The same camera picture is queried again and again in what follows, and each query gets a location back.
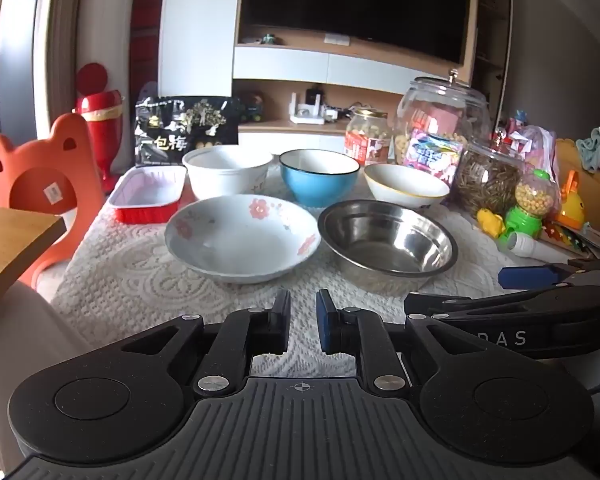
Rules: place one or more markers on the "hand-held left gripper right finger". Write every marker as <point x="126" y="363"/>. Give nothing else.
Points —
<point x="326" y="327"/>

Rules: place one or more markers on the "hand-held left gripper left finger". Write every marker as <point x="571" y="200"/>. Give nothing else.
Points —
<point x="281" y="327"/>

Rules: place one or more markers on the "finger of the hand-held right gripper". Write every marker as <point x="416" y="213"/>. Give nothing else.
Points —
<point x="525" y="276"/>
<point x="430" y="305"/>

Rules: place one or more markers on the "stainless steel bowl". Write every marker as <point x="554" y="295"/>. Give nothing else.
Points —
<point x="380" y="240"/>

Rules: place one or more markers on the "floral white bowl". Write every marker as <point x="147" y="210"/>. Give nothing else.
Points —
<point x="230" y="240"/>

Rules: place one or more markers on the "white bowl with gold rim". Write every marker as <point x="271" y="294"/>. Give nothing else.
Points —
<point x="405" y="195"/>

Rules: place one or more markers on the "blue enamel bowl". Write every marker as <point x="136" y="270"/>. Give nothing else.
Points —
<point x="320" y="190"/>

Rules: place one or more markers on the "large plain white bowl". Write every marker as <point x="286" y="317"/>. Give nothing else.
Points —
<point x="220" y="180"/>

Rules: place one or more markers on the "white flashlight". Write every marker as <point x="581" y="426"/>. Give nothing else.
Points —
<point x="530" y="247"/>

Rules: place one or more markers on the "colourful flat packet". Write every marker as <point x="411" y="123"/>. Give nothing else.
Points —
<point x="570" y="239"/>

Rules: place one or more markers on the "yellow duck toy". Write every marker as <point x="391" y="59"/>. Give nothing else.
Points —
<point x="491" y="221"/>

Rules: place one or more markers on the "green gumball dispenser toy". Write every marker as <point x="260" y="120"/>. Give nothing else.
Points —
<point x="532" y="197"/>

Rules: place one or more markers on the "orange and yellow toy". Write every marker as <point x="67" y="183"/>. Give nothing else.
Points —
<point x="572" y="210"/>

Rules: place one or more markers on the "glass jar of seeds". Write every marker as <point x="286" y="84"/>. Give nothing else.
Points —
<point x="485" y="185"/>

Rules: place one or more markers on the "clear plastic bag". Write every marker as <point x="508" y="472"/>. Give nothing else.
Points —
<point x="540" y="145"/>

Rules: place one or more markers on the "pink snack packet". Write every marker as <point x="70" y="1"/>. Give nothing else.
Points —
<point x="430" y="157"/>

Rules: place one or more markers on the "white lace tablecloth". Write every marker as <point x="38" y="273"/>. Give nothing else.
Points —
<point x="130" y="280"/>

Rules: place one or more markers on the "snack jar with orange label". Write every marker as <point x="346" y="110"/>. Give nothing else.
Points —
<point x="365" y="145"/>

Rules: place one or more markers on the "red foil tray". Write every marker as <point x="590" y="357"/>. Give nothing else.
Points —
<point x="145" y="212"/>

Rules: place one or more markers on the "large glass jar with lid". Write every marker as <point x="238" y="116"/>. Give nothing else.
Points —
<point x="445" y="105"/>

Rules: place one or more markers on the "white router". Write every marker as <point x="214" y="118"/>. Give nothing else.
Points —
<point x="307" y="119"/>

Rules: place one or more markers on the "green toy vehicle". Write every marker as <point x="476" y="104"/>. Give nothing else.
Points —
<point x="251" y="107"/>

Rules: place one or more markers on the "black snack bag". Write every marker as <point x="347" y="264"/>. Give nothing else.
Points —
<point x="180" y="125"/>

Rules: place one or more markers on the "orange bear-shaped chair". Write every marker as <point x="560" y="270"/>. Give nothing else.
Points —
<point x="80" y="160"/>

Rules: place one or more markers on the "white and wood cabinet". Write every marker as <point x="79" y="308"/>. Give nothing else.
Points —
<point x="280" y="62"/>

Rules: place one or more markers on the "red round-lidded container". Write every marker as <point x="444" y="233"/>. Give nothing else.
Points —
<point x="100" y="125"/>

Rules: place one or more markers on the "wooden table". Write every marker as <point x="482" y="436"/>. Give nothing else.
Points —
<point x="10" y="240"/>

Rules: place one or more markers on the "small green ornament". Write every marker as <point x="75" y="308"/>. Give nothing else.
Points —
<point x="270" y="38"/>

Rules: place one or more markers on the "black television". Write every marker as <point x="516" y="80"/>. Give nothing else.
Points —
<point x="355" y="0"/>

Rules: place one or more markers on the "red hanging banner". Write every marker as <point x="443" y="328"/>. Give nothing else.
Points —
<point x="147" y="35"/>

